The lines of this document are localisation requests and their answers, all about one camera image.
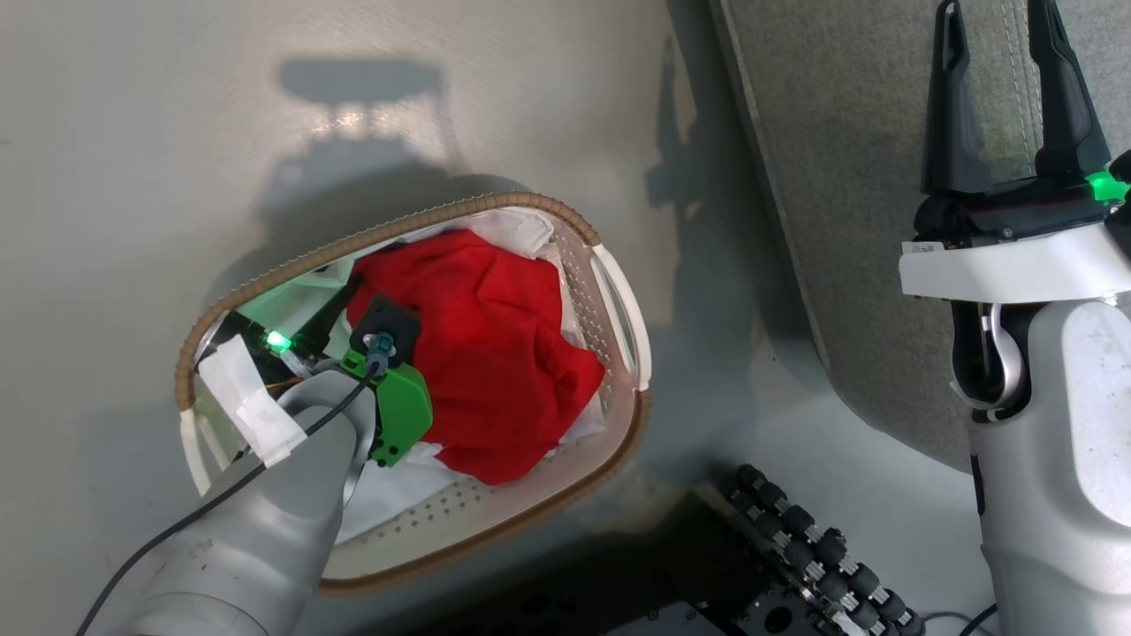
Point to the red shirt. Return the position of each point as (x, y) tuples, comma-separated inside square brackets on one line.
[(495, 353)]

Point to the white laundry basket brown rim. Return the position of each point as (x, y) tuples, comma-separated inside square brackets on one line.
[(495, 530)]

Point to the black roller robot wheel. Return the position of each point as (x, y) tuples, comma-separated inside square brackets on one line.
[(813, 548)]

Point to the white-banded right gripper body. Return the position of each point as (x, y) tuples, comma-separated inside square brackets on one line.
[(1016, 265)]

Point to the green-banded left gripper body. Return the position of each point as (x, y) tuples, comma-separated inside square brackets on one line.
[(402, 406)]

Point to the grey fabric sofa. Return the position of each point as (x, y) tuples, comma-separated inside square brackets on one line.
[(839, 177)]

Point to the white garment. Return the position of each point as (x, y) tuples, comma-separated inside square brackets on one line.
[(424, 496)]

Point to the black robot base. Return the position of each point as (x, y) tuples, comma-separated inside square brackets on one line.
[(689, 620)]

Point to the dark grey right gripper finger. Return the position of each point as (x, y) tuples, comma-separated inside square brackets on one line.
[(950, 115), (1067, 97)]

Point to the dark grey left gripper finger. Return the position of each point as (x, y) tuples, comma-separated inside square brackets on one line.
[(330, 309)]

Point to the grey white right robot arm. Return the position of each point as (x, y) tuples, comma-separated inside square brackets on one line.
[(1060, 459)]

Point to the white tape strip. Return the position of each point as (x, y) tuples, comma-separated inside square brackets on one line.
[(252, 402)]

